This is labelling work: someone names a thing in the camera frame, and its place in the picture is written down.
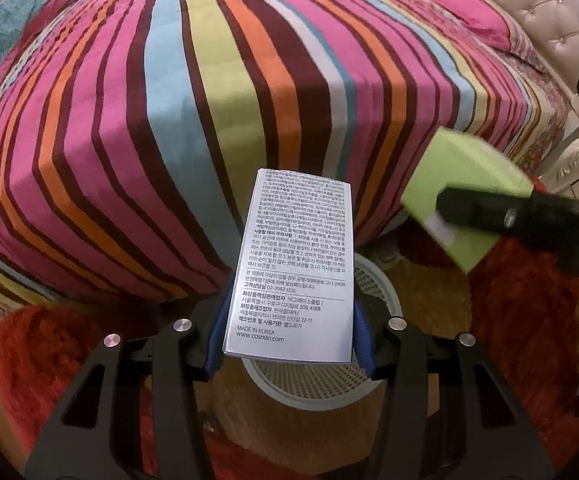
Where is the red fluffy rug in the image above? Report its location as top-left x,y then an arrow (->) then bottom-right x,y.
0,220 -> 579,480

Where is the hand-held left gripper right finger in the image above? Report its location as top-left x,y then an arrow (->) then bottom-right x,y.
352,297 -> 556,480

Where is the white plastic mesh waste basket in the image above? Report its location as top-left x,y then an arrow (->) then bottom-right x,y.
240,255 -> 403,408

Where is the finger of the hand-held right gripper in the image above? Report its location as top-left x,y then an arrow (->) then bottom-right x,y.
434,187 -> 579,242

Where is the pink blanket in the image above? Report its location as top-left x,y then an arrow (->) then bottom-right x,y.
354,0 -> 515,53

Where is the light green box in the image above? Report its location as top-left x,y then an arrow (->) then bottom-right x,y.
400,127 -> 535,275

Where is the white box with black text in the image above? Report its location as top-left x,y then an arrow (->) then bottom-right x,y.
222,167 -> 355,363

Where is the beige tufted headboard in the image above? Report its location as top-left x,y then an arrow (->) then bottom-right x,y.
444,0 -> 579,111

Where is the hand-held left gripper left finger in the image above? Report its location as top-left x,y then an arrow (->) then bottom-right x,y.
24,280 -> 234,480

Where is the striped multicolour bedspread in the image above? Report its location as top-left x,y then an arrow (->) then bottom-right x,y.
0,0 -> 577,306

